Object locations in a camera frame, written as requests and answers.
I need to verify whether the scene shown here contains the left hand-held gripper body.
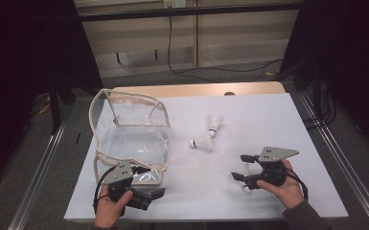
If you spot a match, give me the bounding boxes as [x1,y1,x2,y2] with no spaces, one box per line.
[102,160,156,213]

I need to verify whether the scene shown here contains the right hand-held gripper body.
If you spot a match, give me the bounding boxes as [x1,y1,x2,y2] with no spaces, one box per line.
[243,146,300,192]

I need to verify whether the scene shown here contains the white shuttlecock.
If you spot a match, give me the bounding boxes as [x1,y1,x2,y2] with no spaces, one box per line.
[205,113,224,139]
[189,133,215,152]
[240,161,254,194]

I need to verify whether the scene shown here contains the clear plastic bag beige trim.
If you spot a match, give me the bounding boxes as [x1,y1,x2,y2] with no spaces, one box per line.
[88,88,172,187]

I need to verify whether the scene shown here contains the person's left hand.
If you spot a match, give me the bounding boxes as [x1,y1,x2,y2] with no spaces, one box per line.
[94,185,134,229]

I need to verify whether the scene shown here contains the person's right hand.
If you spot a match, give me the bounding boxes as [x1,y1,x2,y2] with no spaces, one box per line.
[256,158,305,211]

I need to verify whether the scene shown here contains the white table mat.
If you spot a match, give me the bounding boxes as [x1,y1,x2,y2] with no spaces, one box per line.
[63,92,350,223]

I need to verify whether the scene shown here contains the wooden table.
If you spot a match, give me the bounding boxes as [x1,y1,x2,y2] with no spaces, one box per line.
[112,80,287,99]

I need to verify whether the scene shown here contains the black curtain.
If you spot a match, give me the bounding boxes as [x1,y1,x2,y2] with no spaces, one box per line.
[281,0,369,157]
[0,0,104,193]

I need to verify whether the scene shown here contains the black horizontal bar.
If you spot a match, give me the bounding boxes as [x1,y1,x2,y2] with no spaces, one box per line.
[78,3,303,23]

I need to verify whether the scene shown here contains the left hand-held gripper black cable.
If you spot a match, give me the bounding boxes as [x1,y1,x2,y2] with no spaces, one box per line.
[92,166,118,215]

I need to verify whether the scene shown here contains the hand-held gripper black cable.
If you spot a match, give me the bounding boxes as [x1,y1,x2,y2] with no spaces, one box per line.
[276,168,310,201]
[92,166,118,215]

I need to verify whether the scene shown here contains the right hand-held gripper black cable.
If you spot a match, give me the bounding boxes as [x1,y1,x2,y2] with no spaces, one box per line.
[276,168,310,201]

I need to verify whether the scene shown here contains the bundle of black floor cables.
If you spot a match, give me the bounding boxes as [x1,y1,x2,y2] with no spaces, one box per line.
[303,82,336,128]

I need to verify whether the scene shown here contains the metal floor rail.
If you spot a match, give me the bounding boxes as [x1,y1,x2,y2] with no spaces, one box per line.
[7,114,70,230]
[298,92,369,230]

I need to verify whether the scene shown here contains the black stand post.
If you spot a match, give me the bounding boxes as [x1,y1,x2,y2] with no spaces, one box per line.
[49,76,61,135]

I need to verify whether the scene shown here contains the long black wall cable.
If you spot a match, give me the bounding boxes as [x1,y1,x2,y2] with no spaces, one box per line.
[167,6,285,83]

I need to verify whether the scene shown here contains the white wall socket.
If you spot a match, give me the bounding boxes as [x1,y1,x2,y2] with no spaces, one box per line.
[163,0,187,9]

